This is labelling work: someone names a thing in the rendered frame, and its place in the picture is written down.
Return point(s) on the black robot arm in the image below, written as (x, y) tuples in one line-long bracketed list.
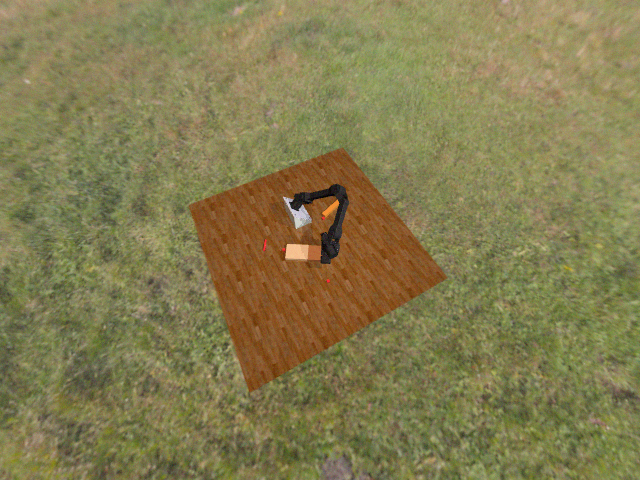
[(335, 231)]

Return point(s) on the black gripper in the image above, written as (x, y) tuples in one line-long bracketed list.
[(324, 258)]

